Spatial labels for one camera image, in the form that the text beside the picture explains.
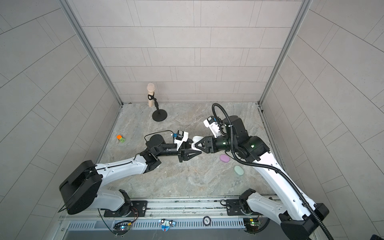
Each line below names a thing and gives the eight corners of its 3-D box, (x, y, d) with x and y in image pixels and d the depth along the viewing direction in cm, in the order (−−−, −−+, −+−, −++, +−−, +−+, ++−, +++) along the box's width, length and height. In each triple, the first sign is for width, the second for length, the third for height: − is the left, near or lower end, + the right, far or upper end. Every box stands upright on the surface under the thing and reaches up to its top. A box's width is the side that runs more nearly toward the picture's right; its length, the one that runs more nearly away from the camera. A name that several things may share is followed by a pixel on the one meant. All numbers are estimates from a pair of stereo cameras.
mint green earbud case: (240, 177, 83) (241, 175, 81) (232, 168, 86) (233, 167, 84) (244, 173, 84) (245, 172, 83) (236, 165, 87) (237, 163, 86)
